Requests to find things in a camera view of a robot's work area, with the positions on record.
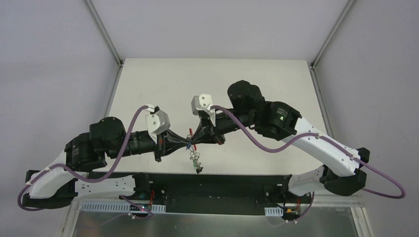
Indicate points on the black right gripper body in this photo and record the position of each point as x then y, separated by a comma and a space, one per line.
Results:
211, 130

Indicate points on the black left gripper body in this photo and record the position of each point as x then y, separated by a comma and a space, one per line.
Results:
159, 143

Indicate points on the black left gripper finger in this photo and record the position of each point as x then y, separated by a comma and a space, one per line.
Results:
170, 148
174, 138

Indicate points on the keyring bunch with tags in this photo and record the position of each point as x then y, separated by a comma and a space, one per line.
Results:
194, 155

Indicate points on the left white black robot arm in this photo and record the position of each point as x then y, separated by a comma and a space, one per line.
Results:
92, 157

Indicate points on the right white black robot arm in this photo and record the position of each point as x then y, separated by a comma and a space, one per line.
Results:
273, 126

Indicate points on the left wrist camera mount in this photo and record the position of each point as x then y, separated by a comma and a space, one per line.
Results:
157, 122

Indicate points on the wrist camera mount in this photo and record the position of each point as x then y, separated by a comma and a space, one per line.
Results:
157, 122
203, 103

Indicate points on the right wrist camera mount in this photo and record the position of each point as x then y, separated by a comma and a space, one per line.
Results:
203, 103

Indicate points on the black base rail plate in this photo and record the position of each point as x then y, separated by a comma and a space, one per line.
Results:
247, 195

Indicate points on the white slotted cable duct left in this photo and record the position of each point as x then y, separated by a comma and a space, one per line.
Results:
121, 207

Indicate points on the white slotted cable duct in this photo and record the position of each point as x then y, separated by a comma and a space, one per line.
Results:
121, 207
273, 211

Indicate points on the white slotted cable duct right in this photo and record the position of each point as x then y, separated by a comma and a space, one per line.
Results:
273, 211

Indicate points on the aluminium frame post left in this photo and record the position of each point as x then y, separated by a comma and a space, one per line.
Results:
103, 31

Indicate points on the aluminium frame post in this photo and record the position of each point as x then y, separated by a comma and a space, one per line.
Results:
349, 4
103, 31

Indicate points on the aluminium frame post right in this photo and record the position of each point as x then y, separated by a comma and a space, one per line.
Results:
349, 4

